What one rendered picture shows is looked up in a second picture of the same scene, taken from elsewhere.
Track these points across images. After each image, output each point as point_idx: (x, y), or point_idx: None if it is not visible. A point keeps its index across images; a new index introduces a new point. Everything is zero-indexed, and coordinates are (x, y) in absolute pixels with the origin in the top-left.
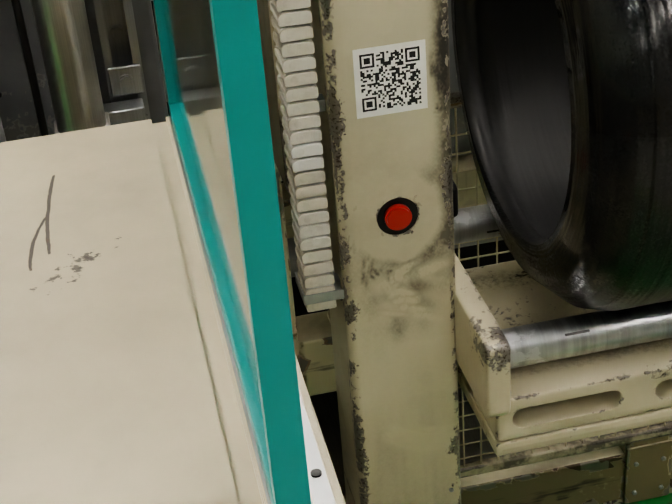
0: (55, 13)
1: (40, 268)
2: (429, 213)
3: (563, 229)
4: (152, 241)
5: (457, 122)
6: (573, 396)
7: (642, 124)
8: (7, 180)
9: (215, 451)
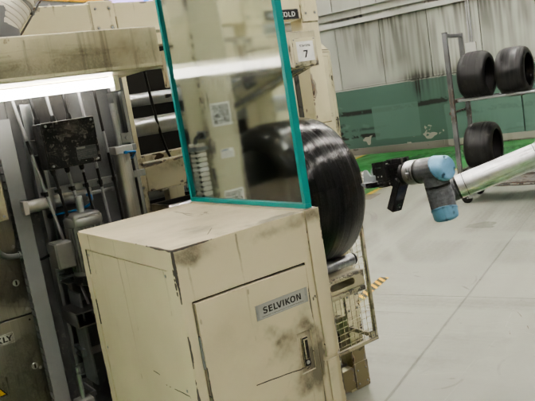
0: (131, 196)
1: (195, 215)
2: None
3: None
4: (219, 208)
5: None
6: None
7: (313, 189)
8: (161, 214)
9: (279, 211)
